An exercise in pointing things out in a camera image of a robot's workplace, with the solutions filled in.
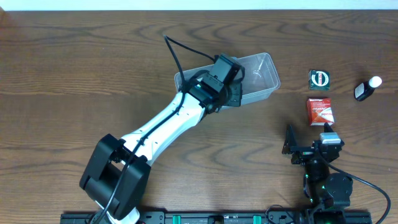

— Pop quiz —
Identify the dark bottle white cap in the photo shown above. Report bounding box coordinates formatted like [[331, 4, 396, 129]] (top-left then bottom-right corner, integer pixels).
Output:
[[354, 76, 382, 101]]

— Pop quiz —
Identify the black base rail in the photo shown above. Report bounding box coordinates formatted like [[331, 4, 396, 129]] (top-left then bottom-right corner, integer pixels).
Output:
[[60, 210, 373, 224]]

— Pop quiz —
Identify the red Panadol ActiFast box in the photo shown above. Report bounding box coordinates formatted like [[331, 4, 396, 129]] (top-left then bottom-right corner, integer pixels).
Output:
[[307, 98, 335, 126]]

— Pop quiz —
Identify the clear plastic container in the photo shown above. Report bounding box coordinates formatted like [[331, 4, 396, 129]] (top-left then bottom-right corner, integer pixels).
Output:
[[174, 52, 281, 110]]

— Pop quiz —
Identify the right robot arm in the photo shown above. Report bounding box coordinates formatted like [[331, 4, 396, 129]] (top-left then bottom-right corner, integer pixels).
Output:
[[282, 123, 353, 223]]

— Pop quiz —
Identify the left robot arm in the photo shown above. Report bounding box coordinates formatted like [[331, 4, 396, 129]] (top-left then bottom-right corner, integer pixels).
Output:
[[80, 54, 246, 223]]

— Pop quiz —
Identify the green Zam-Buk box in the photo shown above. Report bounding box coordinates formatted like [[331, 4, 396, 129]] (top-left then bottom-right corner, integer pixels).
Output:
[[308, 70, 330, 91]]

